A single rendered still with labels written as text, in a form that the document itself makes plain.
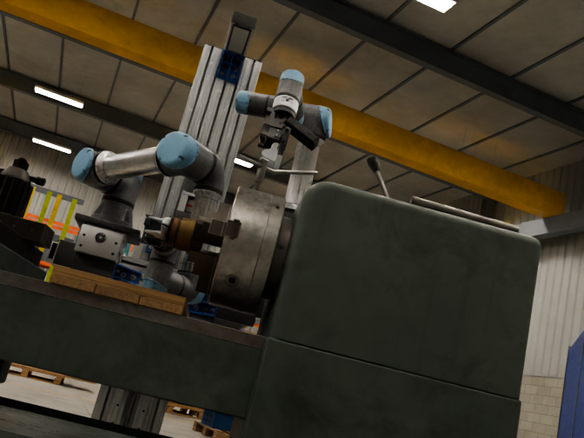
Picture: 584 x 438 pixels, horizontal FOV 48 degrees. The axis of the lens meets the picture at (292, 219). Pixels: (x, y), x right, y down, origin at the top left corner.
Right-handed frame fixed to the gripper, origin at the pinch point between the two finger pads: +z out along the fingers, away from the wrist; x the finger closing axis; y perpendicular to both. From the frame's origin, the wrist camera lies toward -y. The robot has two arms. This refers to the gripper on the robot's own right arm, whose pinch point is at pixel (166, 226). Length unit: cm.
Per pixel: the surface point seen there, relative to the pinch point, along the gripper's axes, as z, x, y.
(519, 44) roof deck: -849, 652, -403
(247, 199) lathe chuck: 8.7, 9.7, -18.2
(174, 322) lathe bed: 13.4, -23.7, -9.5
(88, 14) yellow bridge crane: -927, 527, 360
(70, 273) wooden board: 15.0, -18.7, 15.3
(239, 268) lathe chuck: 10.3, -7.7, -20.7
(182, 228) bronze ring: 1.0, 0.1, -4.1
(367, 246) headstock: 18, 3, -48
